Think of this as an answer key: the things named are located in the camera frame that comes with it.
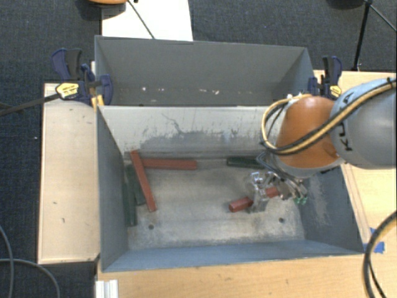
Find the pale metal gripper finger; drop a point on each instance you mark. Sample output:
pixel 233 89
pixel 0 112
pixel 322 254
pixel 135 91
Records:
pixel 256 182
pixel 260 204

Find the red-brown block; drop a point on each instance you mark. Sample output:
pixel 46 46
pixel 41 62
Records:
pixel 143 180
pixel 170 164
pixel 239 204

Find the dark green flat block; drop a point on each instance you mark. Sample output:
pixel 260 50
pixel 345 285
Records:
pixel 243 162
pixel 136 185
pixel 128 208

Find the grey metal bin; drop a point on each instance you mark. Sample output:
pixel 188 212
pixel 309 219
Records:
pixel 198 73

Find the pale wood flat board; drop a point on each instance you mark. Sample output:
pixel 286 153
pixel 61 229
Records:
pixel 68 182

